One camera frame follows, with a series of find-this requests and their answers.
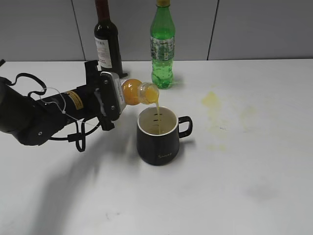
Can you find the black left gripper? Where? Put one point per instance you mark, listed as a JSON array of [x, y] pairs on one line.
[[95, 103]]

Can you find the orange juice bottle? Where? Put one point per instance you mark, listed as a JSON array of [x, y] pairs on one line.
[[133, 92]]

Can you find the black mug white interior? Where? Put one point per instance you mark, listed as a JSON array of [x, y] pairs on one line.
[[158, 134]]

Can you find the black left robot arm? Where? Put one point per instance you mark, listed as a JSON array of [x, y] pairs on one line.
[[69, 116]]

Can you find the dark red wine bottle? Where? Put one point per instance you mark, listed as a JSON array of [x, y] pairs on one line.
[[106, 39]]

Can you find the green soda bottle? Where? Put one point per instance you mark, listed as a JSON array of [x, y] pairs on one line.
[[162, 44]]

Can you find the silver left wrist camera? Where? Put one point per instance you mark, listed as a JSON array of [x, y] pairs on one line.
[[112, 95]]

